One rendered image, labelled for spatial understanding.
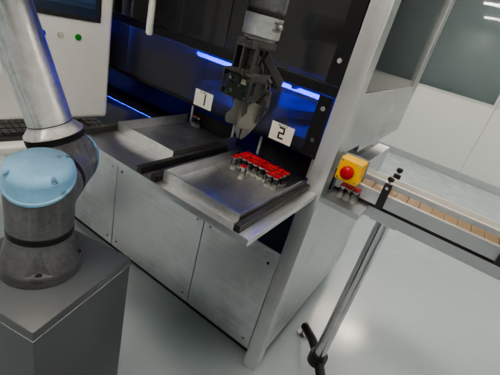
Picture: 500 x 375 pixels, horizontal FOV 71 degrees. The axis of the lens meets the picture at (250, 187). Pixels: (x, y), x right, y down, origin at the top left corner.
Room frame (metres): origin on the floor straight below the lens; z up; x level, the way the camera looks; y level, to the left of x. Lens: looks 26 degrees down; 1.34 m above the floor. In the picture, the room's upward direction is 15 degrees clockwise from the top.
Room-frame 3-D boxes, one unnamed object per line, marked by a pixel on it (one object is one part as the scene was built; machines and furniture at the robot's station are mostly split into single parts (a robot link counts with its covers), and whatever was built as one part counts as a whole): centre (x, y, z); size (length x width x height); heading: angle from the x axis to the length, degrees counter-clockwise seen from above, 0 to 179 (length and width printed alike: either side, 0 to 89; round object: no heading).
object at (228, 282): (1.94, 0.46, 0.44); 2.06 x 1.00 x 0.88; 63
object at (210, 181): (0.93, 0.04, 0.90); 0.34 x 0.26 x 0.04; 152
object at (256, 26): (0.74, 0.06, 1.32); 0.08 x 0.08 x 0.05
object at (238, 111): (0.75, 0.07, 1.13); 0.06 x 0.03 x 0.09; 153
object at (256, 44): (0.74, 0.06, 1.24); 0.09 x 0.08 x 0.12; 153
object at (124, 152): (1.05, 0.17, 0.87); 0.70 x 0.48 x 0.02; 63
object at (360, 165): (1.02, -0.29, 1.00); 0.08 x 0.07 x 0.07; 153
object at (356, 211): (1.05, -0.32, 0.87); 0.14 x 0.13 x 0.02; 153
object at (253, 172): (1.03, -0.01, 0.90); 0.18 x 0.02 x 0.05; 62
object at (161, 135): (1.19, 0.29, 0.90); 0.34 x 0.26 x 0.04; 153
